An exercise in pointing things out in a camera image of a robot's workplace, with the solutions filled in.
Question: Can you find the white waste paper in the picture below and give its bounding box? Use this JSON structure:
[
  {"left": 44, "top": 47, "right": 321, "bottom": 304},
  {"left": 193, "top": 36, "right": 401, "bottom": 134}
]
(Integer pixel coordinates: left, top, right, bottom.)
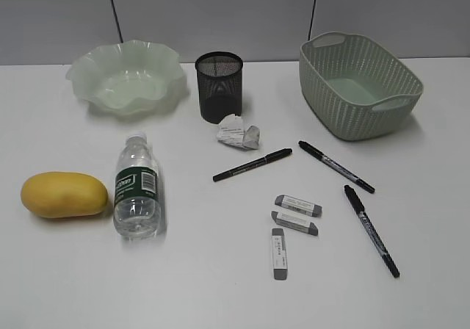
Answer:
[{"left": 217, "top": 114, "right": 260, "bottom": 150}]

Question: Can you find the clear water bottle green label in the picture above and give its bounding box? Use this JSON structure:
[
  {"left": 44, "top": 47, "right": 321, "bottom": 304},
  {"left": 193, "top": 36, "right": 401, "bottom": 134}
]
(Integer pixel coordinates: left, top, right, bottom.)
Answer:
[{"left": 113, "top": 133, "right": 161, "bottom": 239}]

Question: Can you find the yellow mango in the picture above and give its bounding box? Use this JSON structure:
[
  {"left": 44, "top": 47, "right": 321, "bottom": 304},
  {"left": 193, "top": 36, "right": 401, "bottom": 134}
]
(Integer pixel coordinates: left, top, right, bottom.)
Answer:
[{"left": 21, "top": 172, "right": 108, "bottom": 219}]

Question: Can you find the black marker pen left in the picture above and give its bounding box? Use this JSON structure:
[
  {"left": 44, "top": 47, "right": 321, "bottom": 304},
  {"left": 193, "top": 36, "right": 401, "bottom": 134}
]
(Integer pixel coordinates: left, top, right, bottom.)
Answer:
[{"left": 212, "top": 148, "right": 292, "bottom": 182}]

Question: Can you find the black marker pen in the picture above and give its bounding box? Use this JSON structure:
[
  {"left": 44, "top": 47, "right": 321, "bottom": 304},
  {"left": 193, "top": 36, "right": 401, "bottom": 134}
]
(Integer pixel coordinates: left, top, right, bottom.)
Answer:
[
  {"left": 344, "top": 185, "right": 400, "bottom": 278},
  {"left": 212, "top": 148, "right": 292, "bottom": 182},
  {"left": 298, "top": 141, "right": 375, "bottom": 194}
]

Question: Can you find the black marker pen middle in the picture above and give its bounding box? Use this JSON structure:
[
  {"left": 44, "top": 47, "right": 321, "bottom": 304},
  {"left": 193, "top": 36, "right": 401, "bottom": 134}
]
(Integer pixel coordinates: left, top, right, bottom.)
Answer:
[{"left": 298, "top": 141, "right": 375, "bottom": 194}]

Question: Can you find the black mesh pen holder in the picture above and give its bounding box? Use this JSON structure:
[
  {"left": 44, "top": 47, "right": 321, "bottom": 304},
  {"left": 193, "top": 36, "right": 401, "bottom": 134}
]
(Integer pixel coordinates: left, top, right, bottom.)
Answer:
[{"left": 195, "top": 51, "right": 243, "bottom": 124}]

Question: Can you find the grey white eraser middle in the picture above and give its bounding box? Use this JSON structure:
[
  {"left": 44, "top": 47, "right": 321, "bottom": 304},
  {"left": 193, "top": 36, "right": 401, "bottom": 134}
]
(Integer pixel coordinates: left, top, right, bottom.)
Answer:
[{"left": 271, "top": 211, "right": 319, "bottom": 236}]

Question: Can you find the grey white eraser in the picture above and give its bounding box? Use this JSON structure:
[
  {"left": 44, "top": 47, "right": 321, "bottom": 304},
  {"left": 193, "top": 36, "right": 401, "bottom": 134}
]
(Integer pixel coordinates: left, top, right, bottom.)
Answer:
[
  {"left": 275, "top": 195, "right": 322, "bottom": 217},
  {"left": 271, "top": 211, "right": 319, "bottom": 236},
  {"left": 271, "top": 228, "right": 288, "bottom": 281}
]

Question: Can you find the grey white eraser top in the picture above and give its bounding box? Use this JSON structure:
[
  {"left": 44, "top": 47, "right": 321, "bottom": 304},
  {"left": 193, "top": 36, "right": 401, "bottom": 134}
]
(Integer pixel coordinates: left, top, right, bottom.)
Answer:
[{"left": 275, "top": 195, "right": 322, "bottom": 217}]

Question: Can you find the grey white eraser bottom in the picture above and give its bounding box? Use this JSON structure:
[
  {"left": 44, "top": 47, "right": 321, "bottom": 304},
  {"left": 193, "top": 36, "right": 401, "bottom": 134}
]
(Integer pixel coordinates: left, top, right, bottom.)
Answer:
[{"left": 271, "top": 228, "right": 288, "bottom": 281}]

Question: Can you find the pale green wavy glass plate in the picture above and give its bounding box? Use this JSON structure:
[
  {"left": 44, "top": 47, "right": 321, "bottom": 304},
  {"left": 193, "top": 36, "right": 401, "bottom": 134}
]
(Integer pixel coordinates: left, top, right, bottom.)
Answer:
[{"left": 66, "top": 40, "right": 186, "bottom": 117}]

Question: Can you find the black marker pen right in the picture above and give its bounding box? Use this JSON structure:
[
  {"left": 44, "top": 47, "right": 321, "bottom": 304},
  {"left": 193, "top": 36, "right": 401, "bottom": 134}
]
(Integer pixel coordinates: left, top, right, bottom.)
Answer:
[{"left": 344, "top": 185, "right": 400, "bottom": 278}]

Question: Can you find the pale green plastic basket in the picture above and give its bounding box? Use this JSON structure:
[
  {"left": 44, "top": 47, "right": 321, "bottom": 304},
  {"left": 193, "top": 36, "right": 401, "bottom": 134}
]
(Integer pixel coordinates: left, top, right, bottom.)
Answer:
[{"left": 299, "top": 32, "right": 424, "bottom": 141}]

